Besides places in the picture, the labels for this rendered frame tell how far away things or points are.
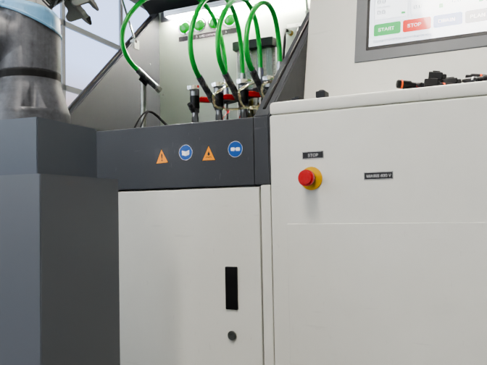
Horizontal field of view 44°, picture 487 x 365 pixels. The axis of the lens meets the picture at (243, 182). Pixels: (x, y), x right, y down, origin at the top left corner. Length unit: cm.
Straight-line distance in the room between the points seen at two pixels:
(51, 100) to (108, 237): 28
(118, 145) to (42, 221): 61
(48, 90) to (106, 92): 81
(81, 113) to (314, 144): 79
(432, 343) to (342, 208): 33
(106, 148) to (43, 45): 51
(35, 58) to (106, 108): 80
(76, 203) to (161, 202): 45
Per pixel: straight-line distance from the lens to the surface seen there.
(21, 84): 119
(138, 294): 160
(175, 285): 153
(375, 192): 132
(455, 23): 162
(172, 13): 223
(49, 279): 108
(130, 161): 160
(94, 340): 120
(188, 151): 150
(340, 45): 167
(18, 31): 121
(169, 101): 220
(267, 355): 144
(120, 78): 205
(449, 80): 141
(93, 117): 192
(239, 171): 143
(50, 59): 121
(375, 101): 134
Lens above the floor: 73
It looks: 3 degrees up
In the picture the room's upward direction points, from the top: 1 degrees counter-clockwise
